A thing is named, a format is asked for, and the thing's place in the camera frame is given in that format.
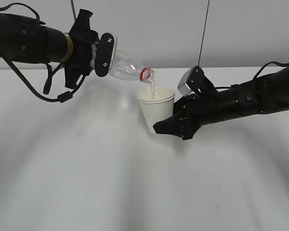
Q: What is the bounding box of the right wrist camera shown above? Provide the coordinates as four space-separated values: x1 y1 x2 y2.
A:
177 66 205 97

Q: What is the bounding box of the clear plastic water bottle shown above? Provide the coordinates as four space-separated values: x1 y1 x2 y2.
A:
108 50 155 83

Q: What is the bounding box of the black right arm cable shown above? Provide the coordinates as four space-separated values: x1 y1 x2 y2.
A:
216 56 289 91

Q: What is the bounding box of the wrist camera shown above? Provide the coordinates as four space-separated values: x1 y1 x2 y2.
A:
177 66 205 97
94 31 117 77

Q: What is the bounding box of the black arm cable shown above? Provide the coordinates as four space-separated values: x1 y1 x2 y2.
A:
0 2 87 103
216 56 289 91

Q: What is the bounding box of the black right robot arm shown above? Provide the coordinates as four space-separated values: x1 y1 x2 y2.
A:
153 62 289 140

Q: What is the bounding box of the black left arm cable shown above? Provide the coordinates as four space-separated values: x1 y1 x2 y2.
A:
0 2 87 103

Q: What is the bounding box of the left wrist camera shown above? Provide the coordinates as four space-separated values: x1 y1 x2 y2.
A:
94 31 117 77

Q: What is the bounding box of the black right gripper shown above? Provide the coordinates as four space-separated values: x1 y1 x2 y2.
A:
153 81 222 140

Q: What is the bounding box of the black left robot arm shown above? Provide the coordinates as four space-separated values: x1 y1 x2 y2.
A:
0 9 98 89

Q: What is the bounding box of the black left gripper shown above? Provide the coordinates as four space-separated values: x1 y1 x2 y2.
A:
64 9 98 89

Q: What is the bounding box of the white paper cup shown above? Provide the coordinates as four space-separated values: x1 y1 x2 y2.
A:
137 87 175 134

